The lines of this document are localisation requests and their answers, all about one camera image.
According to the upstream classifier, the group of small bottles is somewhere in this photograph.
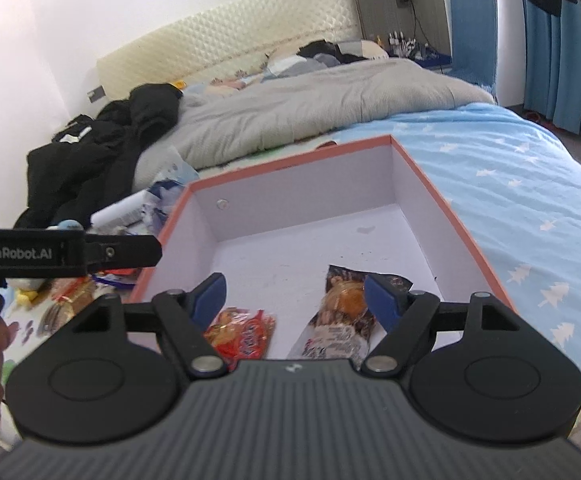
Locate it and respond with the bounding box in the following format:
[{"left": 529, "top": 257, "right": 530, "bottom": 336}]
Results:
[{"left": 373, "top": 30, "right": 439, "bottom": 61}]

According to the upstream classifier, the brown snack packet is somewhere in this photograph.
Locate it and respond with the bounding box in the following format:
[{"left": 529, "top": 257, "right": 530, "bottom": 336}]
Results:
[{"left": 286, "top": 263, "right": 414, "bottom": 368}]

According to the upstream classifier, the blue curtain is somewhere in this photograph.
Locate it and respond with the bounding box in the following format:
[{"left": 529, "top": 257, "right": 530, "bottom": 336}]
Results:
[{"left": 515, "top": 0, "right": 581, "bottom": 137}]

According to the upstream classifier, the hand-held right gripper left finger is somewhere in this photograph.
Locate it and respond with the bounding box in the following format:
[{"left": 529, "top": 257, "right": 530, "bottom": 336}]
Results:
[{"left": 68, "top": 272, "right": 229, "bottom": 377}]

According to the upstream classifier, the black jacket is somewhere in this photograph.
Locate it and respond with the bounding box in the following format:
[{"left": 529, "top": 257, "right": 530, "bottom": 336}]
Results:
[{"left": 13, "top": 82, "right": 182, "bottom": 231}]

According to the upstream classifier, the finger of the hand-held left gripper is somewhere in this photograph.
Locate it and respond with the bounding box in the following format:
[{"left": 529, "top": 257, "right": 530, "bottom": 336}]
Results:
[{"left": 84, "top": 233, "right": 164, "bottom": 269}]

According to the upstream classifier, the blue white plush toy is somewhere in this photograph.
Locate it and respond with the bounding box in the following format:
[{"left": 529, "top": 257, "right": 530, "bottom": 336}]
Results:
[{"left": 5, "top": 218, "right": 85, "bottom": 307}]

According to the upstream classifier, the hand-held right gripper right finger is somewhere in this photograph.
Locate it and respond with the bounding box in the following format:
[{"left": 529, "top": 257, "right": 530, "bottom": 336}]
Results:
[{"left": 361, "top": 272, "right": 520, "bottom": 377}]

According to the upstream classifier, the red orange snack packet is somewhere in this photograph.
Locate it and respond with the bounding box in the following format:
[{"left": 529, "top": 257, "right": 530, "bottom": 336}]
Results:
[{"left": 203, "top": 308, "right": 276, "bottom": 361}]

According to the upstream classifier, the blue chair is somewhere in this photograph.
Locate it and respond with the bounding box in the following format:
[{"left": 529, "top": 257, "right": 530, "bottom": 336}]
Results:
[{"left": 448, "top": 0, "right": 499, "bottom": 102}]

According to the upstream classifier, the white paper roll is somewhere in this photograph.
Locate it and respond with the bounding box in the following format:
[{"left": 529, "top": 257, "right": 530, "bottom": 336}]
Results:
[{"left": 90, "top": 194, "right": 146, "bottom": 229}]

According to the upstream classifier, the food printed mat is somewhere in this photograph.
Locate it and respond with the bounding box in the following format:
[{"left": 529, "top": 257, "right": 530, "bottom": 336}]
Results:
[{"left": 0, "top": 270, "right": 138, "bottom": 361}]

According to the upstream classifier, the blue star bed sheet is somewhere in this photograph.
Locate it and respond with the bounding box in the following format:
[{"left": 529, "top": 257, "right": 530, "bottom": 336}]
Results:
[{"left": 331, "top": 102, "right": 581, "bottom": 423}]

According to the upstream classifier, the grey quilt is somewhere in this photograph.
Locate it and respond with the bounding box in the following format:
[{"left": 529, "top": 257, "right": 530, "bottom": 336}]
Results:
[{"left": 133, "top": 57, "right": 496, "bottom": 194}]

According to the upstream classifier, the clear plastic bag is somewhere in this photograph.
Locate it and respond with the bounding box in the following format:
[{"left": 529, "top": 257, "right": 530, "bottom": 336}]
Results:
[{"left": 140, "top": 147, "right": 202, "bottom": 234}]

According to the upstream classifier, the patterned light pillow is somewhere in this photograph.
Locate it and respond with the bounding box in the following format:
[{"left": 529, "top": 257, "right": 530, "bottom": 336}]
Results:
[{"left": 180, "top": 72, "right": 271, "bottom": 106}]

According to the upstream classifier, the cream quilted headboard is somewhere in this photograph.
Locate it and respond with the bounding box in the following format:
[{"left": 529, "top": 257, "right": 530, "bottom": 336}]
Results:
[{"left": 95, "top": 0, "right": 364, "bottom": 101}]

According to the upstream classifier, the pink cardboard box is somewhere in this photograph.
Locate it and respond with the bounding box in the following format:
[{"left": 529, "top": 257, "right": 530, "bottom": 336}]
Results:
[{"left": 129, "top": 134, "right": 520, "bottom": 361}]

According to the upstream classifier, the pile of clothes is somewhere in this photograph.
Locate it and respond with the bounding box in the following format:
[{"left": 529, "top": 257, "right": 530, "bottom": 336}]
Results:
[{"left": 265, "top": 39, "right": 391, "bottom": 79}]

